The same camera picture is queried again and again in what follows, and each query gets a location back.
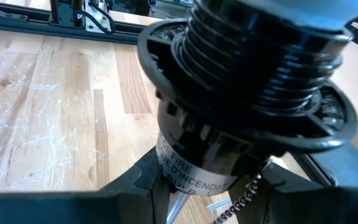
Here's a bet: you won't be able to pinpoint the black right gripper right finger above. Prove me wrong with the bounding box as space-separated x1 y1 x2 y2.
230 161 358 224

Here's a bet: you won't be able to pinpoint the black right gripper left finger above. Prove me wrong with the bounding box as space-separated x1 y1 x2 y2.
0 147 174 224

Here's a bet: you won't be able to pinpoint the white round light bulb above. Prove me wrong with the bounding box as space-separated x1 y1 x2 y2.
171 0 358 116

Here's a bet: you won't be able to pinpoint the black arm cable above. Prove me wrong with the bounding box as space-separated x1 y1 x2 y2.
75 0 117 35

